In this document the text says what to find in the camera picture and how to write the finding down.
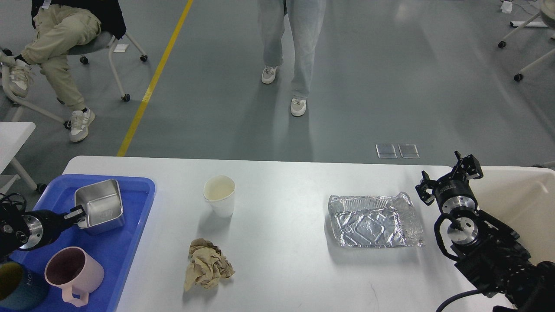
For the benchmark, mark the grey wheeled chair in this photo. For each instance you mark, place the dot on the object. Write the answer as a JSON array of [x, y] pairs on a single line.
[[105, 40]]

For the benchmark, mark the clear floor plate right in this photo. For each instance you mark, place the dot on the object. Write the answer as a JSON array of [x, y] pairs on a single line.
[[408, 151]]

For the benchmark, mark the crumpled brown paper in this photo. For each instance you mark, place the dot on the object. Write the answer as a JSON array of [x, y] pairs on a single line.
[[207, 265]]

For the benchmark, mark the blue plastic tray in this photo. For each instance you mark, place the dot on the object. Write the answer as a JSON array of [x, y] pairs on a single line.
[[114, 250]]

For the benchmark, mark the white paper cup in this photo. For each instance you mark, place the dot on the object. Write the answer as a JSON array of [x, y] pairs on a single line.
[[219, 194]]

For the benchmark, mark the clear floor plate left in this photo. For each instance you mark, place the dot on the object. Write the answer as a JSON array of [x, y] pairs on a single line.
[[386, 151]]

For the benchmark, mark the white plastic bin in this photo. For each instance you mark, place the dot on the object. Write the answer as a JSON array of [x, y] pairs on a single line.
[[524, 199]]

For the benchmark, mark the seated person khaki trousers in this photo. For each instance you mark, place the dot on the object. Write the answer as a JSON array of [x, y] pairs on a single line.
[[61, 25]]

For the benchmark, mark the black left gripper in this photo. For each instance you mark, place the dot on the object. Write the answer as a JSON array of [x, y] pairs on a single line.
[[45, 226]]

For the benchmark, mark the white side table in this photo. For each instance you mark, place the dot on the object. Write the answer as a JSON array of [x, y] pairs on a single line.
[[12, 137]]

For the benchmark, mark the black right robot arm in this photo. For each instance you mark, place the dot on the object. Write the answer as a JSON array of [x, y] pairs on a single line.
[[485, 250]]

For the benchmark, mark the stainless steel rectangular tin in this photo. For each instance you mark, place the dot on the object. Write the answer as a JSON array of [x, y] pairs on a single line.
[[102, 203]]

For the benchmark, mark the pink plastic mug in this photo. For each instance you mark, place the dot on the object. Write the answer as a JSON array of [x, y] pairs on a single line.
[[76, 273]]

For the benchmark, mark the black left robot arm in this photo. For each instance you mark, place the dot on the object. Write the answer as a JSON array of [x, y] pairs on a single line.
[[13, 231]]

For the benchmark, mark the aluminium foil tray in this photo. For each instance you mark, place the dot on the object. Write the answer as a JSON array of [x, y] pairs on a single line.
[[375, 221]]

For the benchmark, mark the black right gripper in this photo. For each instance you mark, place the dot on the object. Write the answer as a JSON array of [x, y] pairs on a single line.
[[452, 196]]

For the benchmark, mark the teal mug yellow inside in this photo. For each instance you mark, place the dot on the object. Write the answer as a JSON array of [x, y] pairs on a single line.
[[21, 289]]

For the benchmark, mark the clear floor plate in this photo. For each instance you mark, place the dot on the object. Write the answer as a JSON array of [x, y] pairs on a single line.
[[386, 151], [408, 151]]

